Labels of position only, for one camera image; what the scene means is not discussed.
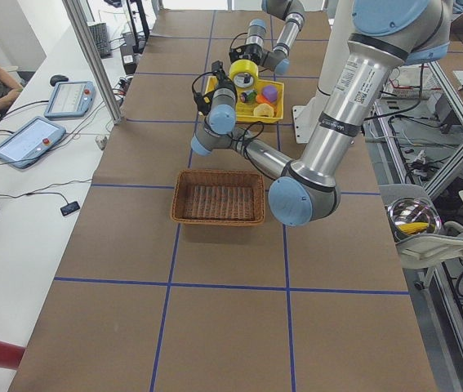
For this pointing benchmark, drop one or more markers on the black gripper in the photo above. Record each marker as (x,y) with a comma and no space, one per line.
(224,76)
(250,51)

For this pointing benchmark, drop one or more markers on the yellow tape roll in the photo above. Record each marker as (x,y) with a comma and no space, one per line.
(243,73)

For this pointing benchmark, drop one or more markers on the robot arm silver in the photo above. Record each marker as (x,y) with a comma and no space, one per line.
(369,39)
(292,13)

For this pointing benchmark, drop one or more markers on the yellow woven basket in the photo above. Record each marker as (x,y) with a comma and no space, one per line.
(227,109)

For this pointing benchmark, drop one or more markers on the brown wicker basket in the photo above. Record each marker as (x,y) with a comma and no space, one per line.
(217,197)

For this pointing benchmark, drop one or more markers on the orange toy carrot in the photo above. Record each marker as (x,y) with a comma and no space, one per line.
(261,99)

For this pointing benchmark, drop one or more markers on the purple foam cube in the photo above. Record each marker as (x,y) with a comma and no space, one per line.
(270,92)

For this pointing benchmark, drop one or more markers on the toy croissant bread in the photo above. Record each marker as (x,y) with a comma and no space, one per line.
(263,111)

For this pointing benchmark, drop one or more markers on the black box with label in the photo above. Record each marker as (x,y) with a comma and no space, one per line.
(130,59)

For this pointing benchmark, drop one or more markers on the black keyboard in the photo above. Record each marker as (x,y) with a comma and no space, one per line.
(99,33)

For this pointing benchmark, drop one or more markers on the far teach pendant tablet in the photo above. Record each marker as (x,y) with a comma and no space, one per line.
(70,100)

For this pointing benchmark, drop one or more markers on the teach pendant tablet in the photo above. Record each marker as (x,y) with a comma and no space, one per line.
(27,145)
(70,100)

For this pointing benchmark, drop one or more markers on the black computer mouse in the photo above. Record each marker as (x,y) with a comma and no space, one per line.
(58,78)

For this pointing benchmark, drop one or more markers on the near teach pendant tablet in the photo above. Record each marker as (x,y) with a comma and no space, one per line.
(27,145)

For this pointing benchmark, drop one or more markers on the small black device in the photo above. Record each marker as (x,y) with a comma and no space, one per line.
(69,208)

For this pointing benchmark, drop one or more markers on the steel bowl with corn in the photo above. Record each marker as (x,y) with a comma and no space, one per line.
(411,216)

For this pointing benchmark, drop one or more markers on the white office chair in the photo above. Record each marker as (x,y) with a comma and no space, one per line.
(425,251)

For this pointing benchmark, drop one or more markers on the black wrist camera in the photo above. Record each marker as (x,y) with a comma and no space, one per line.
(203,102)

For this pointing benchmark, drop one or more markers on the aluminium frame post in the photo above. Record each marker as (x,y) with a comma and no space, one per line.
(79,23)

